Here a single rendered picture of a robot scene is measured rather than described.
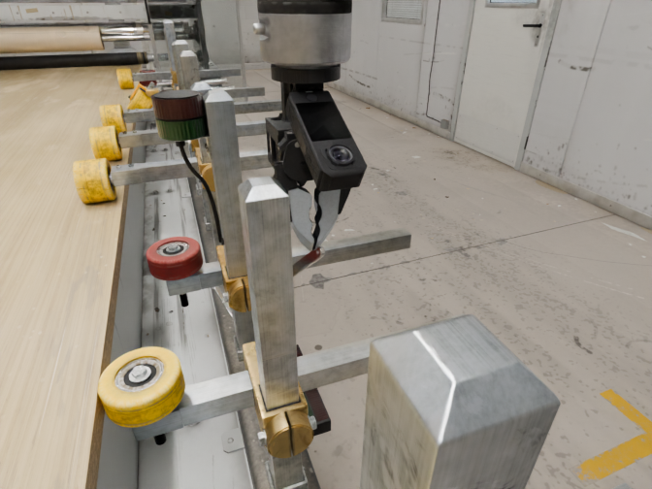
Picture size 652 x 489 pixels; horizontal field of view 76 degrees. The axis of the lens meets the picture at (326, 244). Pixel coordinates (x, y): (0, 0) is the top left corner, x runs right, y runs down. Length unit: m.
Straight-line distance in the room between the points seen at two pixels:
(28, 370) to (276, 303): 0.29
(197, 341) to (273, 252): 0.61
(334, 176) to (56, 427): 0.34
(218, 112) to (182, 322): 0.56
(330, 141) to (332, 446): 1.21
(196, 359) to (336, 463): 0.71
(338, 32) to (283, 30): 0.05
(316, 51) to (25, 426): 0.43
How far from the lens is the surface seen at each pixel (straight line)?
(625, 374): 2.03
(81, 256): 0.74
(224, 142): 0.57
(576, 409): 1.80
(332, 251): 0.74
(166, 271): 0.66
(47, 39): 2.92
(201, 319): 0.99
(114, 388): 0.48
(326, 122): 0.41
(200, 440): 0.78
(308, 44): 0.42
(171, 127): 0.55
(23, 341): 0.60
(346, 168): 0.38
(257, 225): 0.34
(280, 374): 0.44
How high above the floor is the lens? 1.24
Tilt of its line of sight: 30 degrees down
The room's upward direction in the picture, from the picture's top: straight up
